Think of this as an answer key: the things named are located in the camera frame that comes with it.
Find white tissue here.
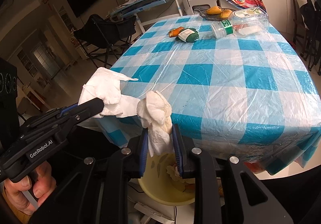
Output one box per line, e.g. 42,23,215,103
78,67,140,119
137,91,174,157

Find orange peel piece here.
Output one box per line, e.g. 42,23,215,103
168,27,184,38

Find green cloth with label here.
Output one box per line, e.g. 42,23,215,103
176,28,199,43

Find clear plastic bottle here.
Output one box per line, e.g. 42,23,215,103
211,7,269,39

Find yellow plastic trash basin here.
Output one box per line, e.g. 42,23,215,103
138,153,195,206

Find person's left hand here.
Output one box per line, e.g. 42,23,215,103
4,162,56,215

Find black folding camp chair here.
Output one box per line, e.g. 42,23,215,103
73,14,136,67

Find blue white checkered tablecloth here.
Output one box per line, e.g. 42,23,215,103
112,15,320,175

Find blue study desk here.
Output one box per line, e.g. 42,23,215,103
109,0,183,34

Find dark fruit basket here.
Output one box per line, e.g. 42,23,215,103
199,8,235,21

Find right mango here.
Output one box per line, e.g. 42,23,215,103
220,9,233,19

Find mango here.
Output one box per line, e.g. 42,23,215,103
220,9,233,19
206,6,222,15

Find left mango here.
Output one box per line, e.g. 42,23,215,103
206,6,222,15

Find dark folded chairs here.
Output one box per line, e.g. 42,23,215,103
291,0,320,74

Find white sack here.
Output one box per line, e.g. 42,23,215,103
297,0,316,13

